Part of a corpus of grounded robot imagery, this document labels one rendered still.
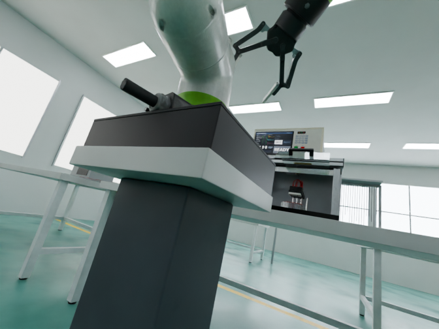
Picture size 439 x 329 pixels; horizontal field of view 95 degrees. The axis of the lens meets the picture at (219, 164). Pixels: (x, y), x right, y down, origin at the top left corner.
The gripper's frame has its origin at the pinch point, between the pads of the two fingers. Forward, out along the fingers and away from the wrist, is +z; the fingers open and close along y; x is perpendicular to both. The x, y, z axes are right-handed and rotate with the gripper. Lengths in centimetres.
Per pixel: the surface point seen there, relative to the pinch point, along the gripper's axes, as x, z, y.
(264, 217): 9, 35, -35
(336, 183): -25, 18, -69
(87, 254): 12, 135, 22
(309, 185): -38, 35, -71
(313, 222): 13, 22, -47
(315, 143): -49, 15, -57
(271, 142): -56, 33, -39
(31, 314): 45, 143, 27
